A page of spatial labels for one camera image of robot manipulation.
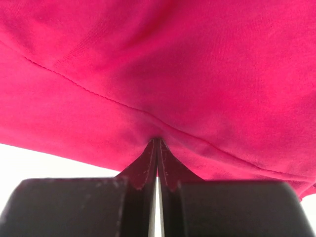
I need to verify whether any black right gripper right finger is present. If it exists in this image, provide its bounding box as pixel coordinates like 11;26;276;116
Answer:
157;140;315;237

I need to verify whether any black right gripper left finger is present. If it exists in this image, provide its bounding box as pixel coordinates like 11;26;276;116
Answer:
0;139;158;237

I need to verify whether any pink t shirt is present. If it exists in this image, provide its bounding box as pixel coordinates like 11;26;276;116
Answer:
0;0;316;198

